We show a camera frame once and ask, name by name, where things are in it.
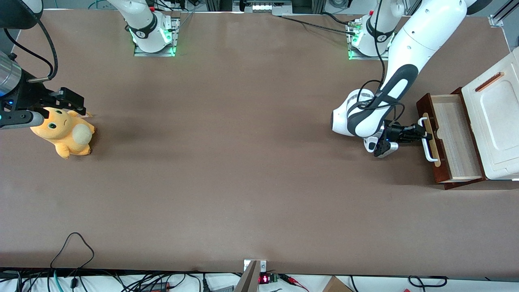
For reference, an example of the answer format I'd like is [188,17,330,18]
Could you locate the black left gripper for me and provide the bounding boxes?
[382,122,433,143]

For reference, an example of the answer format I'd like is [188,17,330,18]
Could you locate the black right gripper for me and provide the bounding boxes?
[2,72,86,116]

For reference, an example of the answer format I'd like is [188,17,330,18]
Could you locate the white drawer handle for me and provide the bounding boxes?
[418,116,439,162]

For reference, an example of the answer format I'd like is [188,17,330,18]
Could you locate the tan wooden handle plate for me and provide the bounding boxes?
[422,112,441,167]

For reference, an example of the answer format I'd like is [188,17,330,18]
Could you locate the dark wooden drawer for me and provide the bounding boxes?
[416,93,484,185]

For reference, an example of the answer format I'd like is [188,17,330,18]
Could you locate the yellow plush toy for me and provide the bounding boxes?
[30,106,96,159]

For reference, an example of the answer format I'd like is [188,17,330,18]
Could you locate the copper strip on cabinet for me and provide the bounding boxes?
[474,72,505,92]

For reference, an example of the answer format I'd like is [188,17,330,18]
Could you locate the brown cardboard box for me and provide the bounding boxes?
[322,276,353,292]

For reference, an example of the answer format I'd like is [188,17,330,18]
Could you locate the red clip lead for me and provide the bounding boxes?
[280,275,309,291]

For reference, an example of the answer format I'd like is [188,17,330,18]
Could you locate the white power strip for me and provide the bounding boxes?
[233,0,292,16]

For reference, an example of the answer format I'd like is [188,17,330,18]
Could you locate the black power adapter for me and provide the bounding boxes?
[140,282,171,292]

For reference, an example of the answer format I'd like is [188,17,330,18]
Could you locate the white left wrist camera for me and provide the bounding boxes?
[364,136,400,159]

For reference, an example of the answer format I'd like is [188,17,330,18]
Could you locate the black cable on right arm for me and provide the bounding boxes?
[3,18,58,82]

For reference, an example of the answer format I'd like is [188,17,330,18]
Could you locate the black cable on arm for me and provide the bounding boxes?
[3,18,58,82]
[348,0,406,123]

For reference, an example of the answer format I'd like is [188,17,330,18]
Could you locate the metal base plate of left arm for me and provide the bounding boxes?
[348,20,392,61]

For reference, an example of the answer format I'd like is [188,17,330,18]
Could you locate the white cabinet with wooden frame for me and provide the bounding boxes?
[436,47,519,190]

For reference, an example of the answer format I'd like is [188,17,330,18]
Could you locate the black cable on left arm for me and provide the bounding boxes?
[348,0,406,123]

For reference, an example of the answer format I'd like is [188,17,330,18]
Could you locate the metal base plate of right arm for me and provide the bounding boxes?
[134,17,180,57]

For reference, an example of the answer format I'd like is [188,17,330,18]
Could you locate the black cable loop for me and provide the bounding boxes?
[50,232,95,270]

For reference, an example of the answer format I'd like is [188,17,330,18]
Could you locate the aluminium frame profile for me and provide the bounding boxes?
[488,0,519,28]

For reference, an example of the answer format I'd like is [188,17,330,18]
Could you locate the long black cable on table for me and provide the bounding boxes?
[279,15,357,36]

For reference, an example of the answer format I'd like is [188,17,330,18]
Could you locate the grey metal mount post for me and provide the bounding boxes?
[233,260,268,292]

